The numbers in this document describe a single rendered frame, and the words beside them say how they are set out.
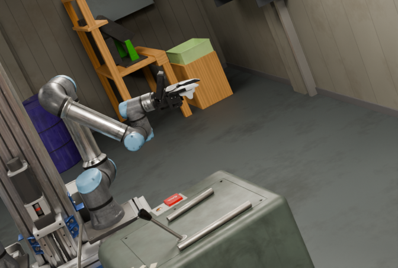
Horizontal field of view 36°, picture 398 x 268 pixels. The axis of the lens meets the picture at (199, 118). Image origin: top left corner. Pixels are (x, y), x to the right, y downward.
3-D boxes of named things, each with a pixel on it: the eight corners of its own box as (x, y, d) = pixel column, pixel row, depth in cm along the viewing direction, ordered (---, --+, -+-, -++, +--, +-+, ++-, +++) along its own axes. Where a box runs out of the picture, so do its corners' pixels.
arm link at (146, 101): (143, 92, 265) (139, 99, 258) (152, 89, 264) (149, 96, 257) (149, 107, 268) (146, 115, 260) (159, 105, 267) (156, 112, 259)
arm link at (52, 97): (34, 86, 246) (146, 136, 248) (44, 78, 257) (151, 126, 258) (26, 110, 250) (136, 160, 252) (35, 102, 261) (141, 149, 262)
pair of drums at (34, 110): (86, 137, 941) (58, 81, 915) (95, 156, 821) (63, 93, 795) (39, 160, 928) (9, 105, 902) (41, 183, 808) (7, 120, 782)
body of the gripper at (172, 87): (185, 99, 265) (159, 107, 267) (177, 81, 262) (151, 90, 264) (183, 106, 258) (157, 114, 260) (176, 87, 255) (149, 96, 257)
